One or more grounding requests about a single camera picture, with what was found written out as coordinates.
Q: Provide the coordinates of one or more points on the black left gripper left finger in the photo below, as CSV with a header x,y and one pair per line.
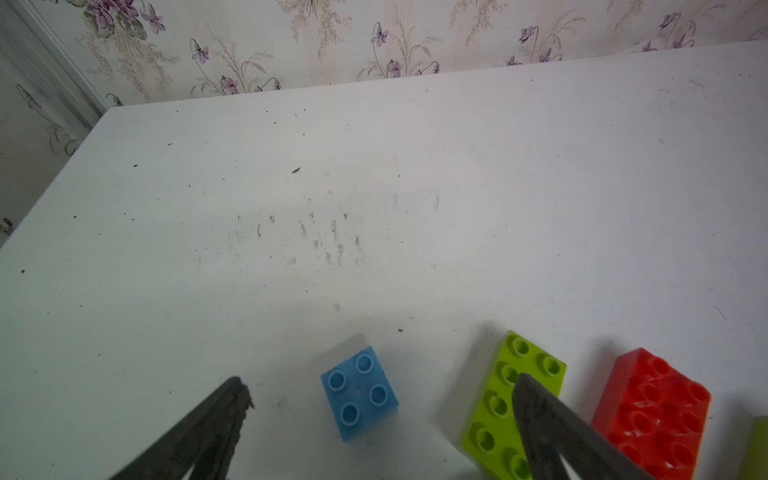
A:
x,y
202,444

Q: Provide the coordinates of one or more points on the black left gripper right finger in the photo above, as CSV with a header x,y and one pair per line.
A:
x,y
553,435

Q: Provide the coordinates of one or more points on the lime green long lego brick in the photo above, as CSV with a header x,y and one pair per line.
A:
x,y
490,436

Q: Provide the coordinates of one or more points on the red long lego brick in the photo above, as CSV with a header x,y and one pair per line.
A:
x,y
653,414

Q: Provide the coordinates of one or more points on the blue square lego brick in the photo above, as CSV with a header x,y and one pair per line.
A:
x,y
359,394

